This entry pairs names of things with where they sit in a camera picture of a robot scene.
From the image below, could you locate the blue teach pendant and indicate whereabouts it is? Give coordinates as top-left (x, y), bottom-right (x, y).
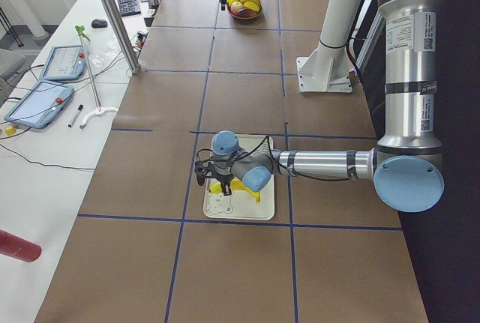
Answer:
top-left (40, 45), bottom-right (86, 82)
top-left (4, 79), bottom-right (74, 129)

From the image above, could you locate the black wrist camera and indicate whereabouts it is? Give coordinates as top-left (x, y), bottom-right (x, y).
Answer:
top-left (194, 160), bottom-right (212, 186)

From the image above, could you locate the red yellow peach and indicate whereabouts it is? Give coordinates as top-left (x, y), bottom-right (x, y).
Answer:
top-left (229, 1), bottom-right (244, 16)

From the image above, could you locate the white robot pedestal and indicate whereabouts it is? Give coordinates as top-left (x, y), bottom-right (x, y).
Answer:
top-left (296, 0), bottom-right (361, 93)

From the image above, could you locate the black cable on desk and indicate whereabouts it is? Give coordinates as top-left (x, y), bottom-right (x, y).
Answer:
top-left (0, 143), bottom-right (95, 172)

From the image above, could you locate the aluminium frame post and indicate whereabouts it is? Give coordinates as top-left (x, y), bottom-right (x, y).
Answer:
top-left (101, 0), bottom-right (140, 74)

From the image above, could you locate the brown wicker basket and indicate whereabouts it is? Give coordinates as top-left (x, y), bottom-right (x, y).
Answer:
top-left (226, 0), bottom-right (263, 20)

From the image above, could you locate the white reacher grabber tool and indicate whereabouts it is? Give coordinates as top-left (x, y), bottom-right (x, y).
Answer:
top-left (75, 25), bottom-right (119, 129)

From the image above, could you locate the black marker pen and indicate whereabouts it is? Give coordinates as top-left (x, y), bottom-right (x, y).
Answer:
top-left (67, 104), bottom-right (84, 127)

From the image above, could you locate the black computer mouse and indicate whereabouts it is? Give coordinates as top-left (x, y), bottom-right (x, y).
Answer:
top-left (91, 19), bottom-right (108, 28)

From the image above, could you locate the lower blue teach pendant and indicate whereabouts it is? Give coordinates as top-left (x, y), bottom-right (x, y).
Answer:
top-left (4, 79), bottom-right (74, 129)

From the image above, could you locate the red cylinder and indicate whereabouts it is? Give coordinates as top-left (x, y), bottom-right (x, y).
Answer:
top-left (0, 230), bottom-right (42, 262)

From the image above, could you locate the dark red mango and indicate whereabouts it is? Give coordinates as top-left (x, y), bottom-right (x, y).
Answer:
top-left (238, 8), bottom-right (257, 18)

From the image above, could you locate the white bear tray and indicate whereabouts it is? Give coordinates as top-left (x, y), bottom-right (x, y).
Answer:
top-left (196, 130), bottom-right (276, 220)

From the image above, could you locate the upper blue teach pendant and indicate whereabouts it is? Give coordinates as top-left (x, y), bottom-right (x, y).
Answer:
top-left (40, 45), bottom-right (86, 82)

